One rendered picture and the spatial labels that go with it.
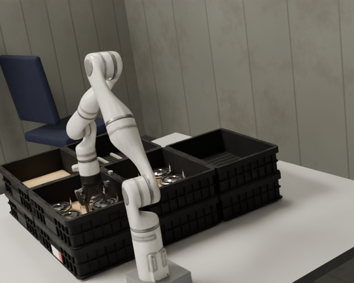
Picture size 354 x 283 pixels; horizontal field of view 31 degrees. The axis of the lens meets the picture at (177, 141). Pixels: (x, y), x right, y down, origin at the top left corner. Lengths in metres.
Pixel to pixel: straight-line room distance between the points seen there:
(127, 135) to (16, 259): 0.79
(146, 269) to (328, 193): 0.94
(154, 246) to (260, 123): 2.65
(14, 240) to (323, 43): 2.20
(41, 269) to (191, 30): 2.89
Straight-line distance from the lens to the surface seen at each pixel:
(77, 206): 2.52
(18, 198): 2.70
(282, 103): 4.33
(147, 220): 1.97
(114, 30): 5.55
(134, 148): 1.97
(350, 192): 2.66
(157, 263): 2.03
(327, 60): 3.98
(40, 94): 4.61
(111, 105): 1.99
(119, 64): 2.06
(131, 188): 1.92
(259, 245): 2.30
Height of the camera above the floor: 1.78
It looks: 18 degrees down
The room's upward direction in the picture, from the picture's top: 8 degrees counter-clockwise
